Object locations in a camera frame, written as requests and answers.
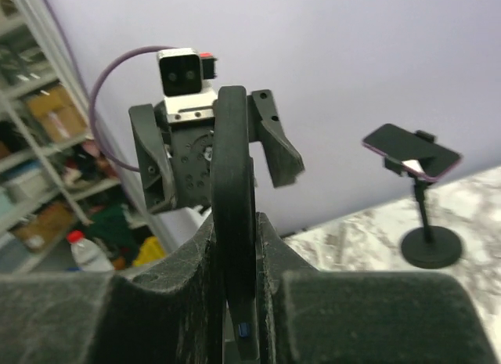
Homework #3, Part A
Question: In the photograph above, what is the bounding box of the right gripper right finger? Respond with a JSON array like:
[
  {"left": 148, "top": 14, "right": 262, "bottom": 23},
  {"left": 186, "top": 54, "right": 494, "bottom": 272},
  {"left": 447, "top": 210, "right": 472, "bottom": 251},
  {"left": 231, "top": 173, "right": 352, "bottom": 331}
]
[{"left": 256, "top": 213, "right": 497, "bottom": 363}]

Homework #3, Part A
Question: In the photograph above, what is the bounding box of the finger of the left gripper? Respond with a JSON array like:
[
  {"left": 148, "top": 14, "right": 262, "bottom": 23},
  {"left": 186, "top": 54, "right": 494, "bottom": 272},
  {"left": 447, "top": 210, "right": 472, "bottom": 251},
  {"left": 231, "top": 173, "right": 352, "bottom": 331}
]
[
  {"left": 250, "top": 90, "right": 305, "bottom": 189},
  {"left": 128, "top": 103, "right": 177, "bottom": 214}
]

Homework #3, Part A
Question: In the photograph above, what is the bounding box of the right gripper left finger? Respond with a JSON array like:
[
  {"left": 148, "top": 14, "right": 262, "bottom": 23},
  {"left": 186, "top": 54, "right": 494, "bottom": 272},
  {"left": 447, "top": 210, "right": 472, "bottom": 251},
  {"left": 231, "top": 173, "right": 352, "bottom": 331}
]
[{"left": 1, "top": 219, "right": 225, "bottom": 363}]

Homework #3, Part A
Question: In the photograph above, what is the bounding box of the phone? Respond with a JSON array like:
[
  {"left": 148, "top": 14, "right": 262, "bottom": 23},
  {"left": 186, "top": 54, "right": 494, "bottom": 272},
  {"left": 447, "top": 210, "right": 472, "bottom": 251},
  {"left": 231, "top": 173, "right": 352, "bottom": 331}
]
[
  {"left": 362, "top": 124, "right": 462, "bottom": 183},
  {"left": 209, "top": 85, "right": 260, "bottom": 363}
]

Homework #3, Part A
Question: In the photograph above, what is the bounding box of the black left phone stand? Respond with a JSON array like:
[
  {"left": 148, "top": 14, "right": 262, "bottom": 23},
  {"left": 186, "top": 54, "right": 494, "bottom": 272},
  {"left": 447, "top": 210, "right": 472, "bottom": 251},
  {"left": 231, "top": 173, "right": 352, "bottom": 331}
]
[{"left": 383, "top": 129, "right": 465, "bottom": 270}]

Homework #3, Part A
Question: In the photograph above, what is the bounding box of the yellow crate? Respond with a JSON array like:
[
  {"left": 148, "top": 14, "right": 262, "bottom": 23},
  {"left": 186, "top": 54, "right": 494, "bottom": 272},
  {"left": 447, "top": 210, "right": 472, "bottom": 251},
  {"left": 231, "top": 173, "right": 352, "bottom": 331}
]
[{"left": 132, "top": 236, "right": 167, "bottom": 267}]

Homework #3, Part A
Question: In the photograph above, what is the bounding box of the metal storage shelf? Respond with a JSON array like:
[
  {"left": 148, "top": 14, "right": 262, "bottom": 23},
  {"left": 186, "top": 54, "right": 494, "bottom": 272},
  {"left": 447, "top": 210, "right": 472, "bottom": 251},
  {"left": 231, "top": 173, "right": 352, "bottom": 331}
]
[{"left": 1, "top": 0, "right": 127, "bottom": 273}]

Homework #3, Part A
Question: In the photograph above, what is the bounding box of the plastic water bottle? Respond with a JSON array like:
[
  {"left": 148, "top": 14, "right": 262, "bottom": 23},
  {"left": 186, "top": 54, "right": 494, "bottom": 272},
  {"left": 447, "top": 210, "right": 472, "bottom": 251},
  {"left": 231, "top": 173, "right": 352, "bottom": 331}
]
[{"left": 67, "top": 230, "right": 114, "bottom": 272}]

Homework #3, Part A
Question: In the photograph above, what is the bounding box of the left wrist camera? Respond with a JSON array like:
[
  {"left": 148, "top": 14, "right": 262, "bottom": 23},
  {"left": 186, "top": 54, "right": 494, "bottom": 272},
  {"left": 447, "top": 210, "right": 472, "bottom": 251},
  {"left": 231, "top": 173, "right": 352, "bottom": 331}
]
[{"left": 157, "top": 48, "right": 217, "bottom": 124}]

